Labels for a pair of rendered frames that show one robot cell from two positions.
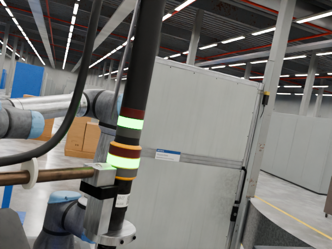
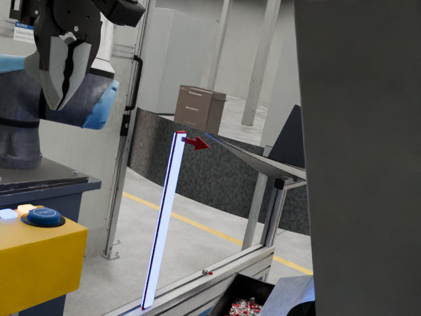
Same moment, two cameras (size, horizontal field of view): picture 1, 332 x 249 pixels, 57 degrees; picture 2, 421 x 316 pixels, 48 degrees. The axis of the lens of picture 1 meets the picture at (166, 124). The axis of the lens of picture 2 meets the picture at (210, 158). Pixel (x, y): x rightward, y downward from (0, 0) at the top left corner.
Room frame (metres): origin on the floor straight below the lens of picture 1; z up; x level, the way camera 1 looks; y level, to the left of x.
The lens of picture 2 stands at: (0.09, 0.62, 1.31)
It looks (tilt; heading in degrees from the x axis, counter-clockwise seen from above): 11 degrees down; 321
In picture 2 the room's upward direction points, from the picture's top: 12 degrees clockwise
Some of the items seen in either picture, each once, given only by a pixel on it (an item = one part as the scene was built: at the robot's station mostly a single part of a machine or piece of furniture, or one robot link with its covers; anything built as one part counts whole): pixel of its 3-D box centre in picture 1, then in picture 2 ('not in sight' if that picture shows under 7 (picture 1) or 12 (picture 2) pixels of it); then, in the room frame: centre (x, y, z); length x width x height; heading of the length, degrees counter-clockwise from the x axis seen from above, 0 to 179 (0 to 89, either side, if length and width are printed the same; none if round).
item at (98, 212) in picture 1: (110, 200); not in sight; (0.40, 0.05, 1.50); 0.09 x 0.07 x 0.10; 145
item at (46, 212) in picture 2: not in sight; (44, 217); (0.66, 0.41, 1.08); 0.04 x 0.04 x 0.02
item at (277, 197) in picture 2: not in sight; (274, 212); (0.93, -0.33, 0.96); 0.03 x 0.03 x 0.20; 20
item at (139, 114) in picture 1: (132, 112); not in sight; (0.41, 0.05, 1.62); 0.03 x 0.03 x 0.01
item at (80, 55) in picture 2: not in sight; (61, 72); (0.69, 0.40, 1.26); 0.06 x 0.03 x 0.09; 20
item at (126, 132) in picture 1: (128, 131); not in sight; (0.41, 0.05, 1.60); 0.03 x 0.03 x 0.01
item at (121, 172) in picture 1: (121, 168); not in sight; (0.41, 0.05, 1.54); 0.04 x 0.04 x 0.01
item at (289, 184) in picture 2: not in sight; (296, 179); (0.97, -0.42, 1.04); 0.24 x 0.03 x 0.03; 110
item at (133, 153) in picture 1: (125, 150); not in sight; (0.41, 0.05, 1.57); 0.04 x 0.04 x 0.01
